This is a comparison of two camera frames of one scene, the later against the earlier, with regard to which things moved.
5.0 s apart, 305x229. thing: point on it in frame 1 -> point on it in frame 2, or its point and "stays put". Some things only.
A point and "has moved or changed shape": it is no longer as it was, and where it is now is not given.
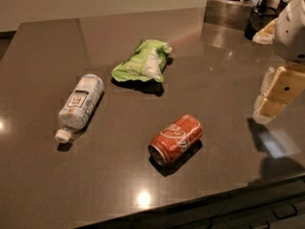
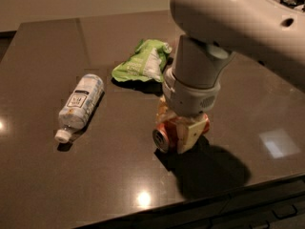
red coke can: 174,139 has moved or changed shape
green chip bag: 146,63 stays put
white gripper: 292,32 -> 190,99
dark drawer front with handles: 278,205 stays put
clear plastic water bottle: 80,106 stays put
